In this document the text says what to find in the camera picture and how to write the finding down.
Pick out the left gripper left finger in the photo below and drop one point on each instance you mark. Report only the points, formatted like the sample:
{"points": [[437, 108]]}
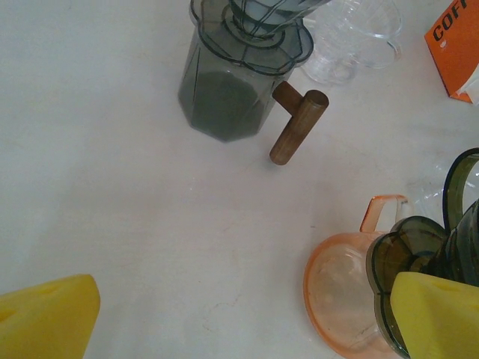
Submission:
{"points": [[45, 321]]}

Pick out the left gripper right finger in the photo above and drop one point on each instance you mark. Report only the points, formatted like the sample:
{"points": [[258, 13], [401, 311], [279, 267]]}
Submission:
{"points": [[441, 321]]}

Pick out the olive green transparent dripper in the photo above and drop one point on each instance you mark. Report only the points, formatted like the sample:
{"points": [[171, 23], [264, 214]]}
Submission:
{"points": [[411, 239]]}

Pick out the orange transparent dripper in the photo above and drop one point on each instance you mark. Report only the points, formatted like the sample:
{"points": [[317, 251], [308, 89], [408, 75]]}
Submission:
{"points": [[337, 291]]}

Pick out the orange coffee filter box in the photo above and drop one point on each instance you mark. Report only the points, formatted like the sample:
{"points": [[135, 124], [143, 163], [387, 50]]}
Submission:
{"points": [[453, 48]]}

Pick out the clear transparent dripper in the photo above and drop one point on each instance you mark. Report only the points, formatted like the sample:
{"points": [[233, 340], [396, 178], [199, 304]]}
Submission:
{"points": [[355, 45]]}

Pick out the grey transparent dripper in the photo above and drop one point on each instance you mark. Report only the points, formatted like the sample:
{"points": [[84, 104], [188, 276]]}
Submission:
{"points": [[262, 56]]}

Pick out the white paper coffee filter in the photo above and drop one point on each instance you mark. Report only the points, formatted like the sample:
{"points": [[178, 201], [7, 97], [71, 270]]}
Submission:
{"points": [[262, 9]]}

